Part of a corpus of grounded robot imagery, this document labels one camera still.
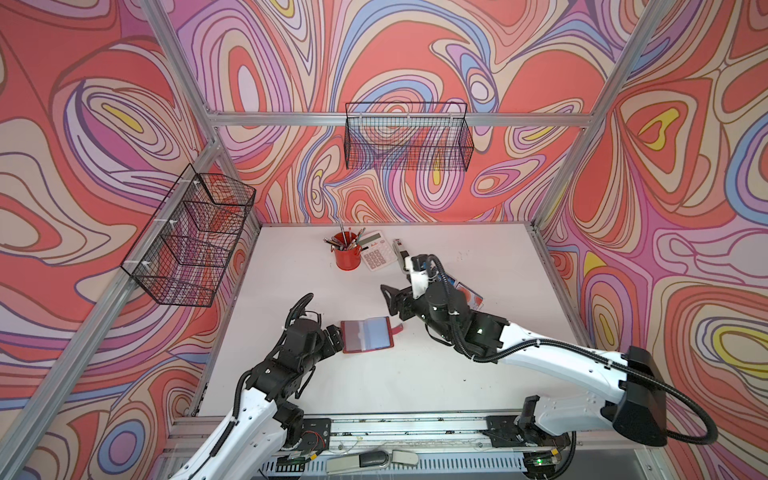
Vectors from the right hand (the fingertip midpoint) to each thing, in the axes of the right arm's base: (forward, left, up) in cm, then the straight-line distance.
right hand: (399, 287), depth 73 cm
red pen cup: (+23, +16, -13) cm, 31 cm away
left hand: (-5, +17, -14) cm, 23 cm away
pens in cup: (+29, +17, -14) cm, 36 cm away
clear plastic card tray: (+10, -17, -14) cm, 24 cm away
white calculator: (+30, +6, -22) cm, 37 cm away
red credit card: (+5, -22, -15) cm, 27 cm away
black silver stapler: (+34, -1, -22) cm, 40 cm away
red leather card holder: (-1, +9, -24) cm, 26 cm away
